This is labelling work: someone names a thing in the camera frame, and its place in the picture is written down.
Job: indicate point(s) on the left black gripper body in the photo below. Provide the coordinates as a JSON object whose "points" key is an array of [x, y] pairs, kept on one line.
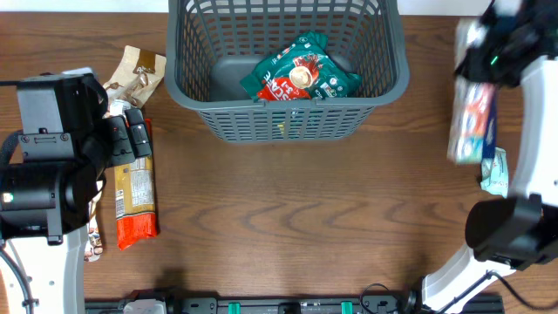
{"points": [[117, 142]]}

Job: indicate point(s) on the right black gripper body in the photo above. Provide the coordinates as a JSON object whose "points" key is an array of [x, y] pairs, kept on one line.
{"points": [[475, 61]]}

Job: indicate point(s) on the orange spaghetti packet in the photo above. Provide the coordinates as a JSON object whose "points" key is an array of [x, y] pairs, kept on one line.
{"points": [[136, 216]]}

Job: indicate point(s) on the Kleenex tissue multipack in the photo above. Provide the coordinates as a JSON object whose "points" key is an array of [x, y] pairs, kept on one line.
{"points": [[473, 130]]}

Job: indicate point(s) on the beige snack pouch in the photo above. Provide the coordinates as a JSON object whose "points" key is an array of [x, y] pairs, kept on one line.
{"points": [[94, 248], [137, 76]]}

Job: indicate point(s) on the small white tissue packet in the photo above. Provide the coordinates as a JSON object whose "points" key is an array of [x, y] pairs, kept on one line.
{"points": [[494, 174]]}

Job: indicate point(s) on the grey plastic basket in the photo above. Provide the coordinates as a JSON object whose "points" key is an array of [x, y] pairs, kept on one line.
{"points": [[213, 44]]}

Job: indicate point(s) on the green Nescafe coffee bag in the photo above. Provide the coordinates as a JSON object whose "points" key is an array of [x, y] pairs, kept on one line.
{"points": [[302, 70]]}

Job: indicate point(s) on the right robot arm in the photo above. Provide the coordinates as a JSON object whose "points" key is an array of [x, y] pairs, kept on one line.
{"points": [[510, 234]]}

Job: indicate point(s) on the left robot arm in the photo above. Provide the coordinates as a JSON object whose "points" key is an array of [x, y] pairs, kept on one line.
{"points": [[51, 170]]}

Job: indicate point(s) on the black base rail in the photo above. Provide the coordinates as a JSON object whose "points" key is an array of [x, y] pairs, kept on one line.
{"points": [[143, 301]]}

